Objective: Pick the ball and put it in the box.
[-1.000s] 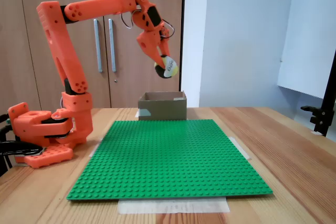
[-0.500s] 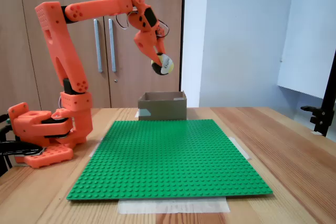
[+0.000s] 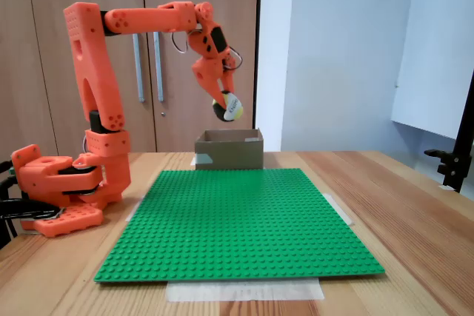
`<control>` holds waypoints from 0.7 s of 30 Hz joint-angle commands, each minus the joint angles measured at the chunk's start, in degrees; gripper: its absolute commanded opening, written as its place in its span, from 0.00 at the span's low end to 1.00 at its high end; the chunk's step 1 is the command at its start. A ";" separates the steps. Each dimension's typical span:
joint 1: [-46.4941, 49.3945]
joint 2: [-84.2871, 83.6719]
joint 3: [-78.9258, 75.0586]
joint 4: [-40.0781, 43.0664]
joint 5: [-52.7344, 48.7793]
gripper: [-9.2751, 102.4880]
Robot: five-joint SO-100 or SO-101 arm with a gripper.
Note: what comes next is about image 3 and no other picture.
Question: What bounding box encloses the white yellow black fabric ball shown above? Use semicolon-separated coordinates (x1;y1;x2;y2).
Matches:
211;89;245;122

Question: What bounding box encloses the brown cardboard box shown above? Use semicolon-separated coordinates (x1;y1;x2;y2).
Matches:
194;128;264;171

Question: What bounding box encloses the narrow masking tape strip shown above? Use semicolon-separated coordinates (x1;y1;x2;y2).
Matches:
321;192;356;226
124;193;146;221

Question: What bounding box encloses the green studded baseplate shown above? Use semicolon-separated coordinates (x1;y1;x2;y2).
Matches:
93;167;386;284

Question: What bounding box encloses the wide masking tape strip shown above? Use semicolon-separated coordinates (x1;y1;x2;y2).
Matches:
165;279;326;303

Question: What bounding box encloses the black table clamp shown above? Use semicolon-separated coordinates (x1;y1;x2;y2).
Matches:
0;199;63;221

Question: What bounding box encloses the gripper servo cable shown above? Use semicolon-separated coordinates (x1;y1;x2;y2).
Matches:
227;45;244;71

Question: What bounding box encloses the wrist servo cable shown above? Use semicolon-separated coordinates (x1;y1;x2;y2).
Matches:
170;30;190;54

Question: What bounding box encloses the silver cabinet handle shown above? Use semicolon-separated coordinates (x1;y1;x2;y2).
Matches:
132;33;145;103
153;31;165;102

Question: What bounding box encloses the white wall panel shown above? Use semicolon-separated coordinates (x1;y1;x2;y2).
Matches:
390;0;474;141

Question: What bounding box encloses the black camera stand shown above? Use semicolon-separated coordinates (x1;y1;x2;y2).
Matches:
424;70;474;194

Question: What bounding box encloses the black cable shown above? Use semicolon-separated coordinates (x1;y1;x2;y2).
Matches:
0;177;19;250

